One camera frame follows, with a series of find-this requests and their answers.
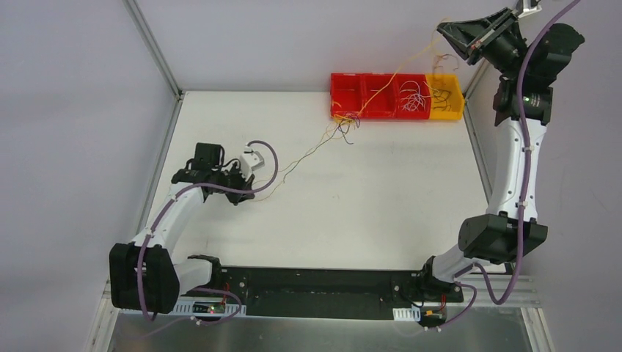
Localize black wire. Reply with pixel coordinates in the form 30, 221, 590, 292
430, 87, 453, 114

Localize yellow bin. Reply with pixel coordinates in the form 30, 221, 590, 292
425, 74, 464, 121

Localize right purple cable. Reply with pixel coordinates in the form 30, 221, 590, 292
393, 0, 582, 339

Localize right red bin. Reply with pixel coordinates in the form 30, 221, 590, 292
394, 74, 431, 120

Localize aluminium frame rail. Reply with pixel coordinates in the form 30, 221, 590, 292
86, 278, 555, 351

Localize coloured wire bundle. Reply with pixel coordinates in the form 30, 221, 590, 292
252, 41, 460, 204

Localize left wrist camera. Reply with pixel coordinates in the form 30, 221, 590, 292
239, 147, 265, 173

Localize left red bin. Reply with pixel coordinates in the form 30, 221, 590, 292
330, 73, 363, 116

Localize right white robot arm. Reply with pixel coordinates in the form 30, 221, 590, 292
416, 9, 585, 301

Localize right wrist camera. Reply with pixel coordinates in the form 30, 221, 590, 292
514, 0, 542, 18

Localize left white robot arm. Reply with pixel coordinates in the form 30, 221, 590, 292
109, 143, 265, 314

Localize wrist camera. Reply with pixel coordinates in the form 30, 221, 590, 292
239, 147, 265, 173
514, 0, 542, 18

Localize white wire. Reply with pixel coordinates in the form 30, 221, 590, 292
397, 80, 433, 114

